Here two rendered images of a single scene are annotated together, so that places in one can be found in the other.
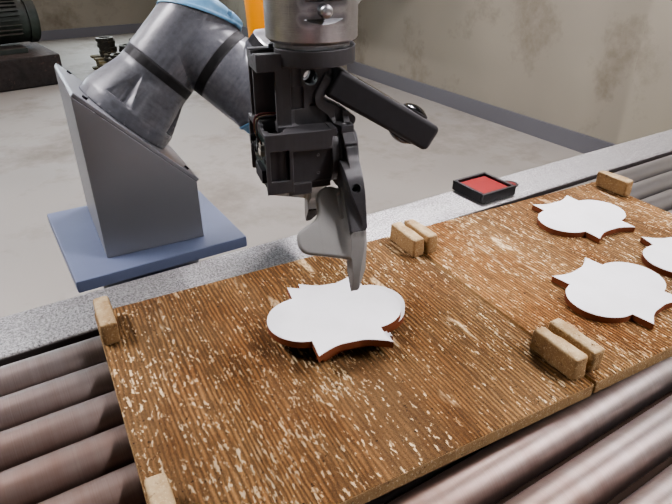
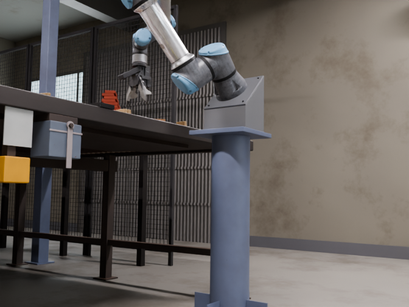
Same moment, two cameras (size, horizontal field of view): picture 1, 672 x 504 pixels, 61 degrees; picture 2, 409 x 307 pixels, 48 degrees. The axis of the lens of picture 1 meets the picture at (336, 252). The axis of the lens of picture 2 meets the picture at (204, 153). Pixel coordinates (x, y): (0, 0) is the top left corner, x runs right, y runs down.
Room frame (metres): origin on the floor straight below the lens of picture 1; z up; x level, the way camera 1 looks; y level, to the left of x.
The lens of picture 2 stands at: (2.68, -0.62, 0.60)
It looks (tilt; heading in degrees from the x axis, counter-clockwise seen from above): 5 degrees up; 155
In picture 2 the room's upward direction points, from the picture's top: 1 degrees clockwise
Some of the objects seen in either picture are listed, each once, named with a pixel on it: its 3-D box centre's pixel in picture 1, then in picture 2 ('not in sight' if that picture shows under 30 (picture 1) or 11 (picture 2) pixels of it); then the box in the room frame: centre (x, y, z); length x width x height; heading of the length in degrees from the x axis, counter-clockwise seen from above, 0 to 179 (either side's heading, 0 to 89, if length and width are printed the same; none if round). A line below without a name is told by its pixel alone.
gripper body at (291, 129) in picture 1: (304, 117); (140, 76); (0.49, 0.03, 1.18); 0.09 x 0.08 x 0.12; 108
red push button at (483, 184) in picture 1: (483, 188); not in sight; (0.92, -0.26, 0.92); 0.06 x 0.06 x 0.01; 32
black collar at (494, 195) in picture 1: (483, 187); (100, 106); (0.92, -0.26, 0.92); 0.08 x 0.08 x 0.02; 32
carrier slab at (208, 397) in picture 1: (323, 351); not in sight; (0.47, 0.01, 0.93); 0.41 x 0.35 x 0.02; 118
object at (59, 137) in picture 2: not in sight; (57, 142); (1.03, -0.42, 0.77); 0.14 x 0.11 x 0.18; 122
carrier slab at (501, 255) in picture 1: (594, 258); not in sight; (0.67, -0.35, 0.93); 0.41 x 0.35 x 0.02; 118
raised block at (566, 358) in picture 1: (558, 352); not in sight; (0.45, -0.22, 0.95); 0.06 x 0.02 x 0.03; 28
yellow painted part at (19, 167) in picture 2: not in sight; (11, 145); (1.13, -0.57, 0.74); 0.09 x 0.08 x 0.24; 122
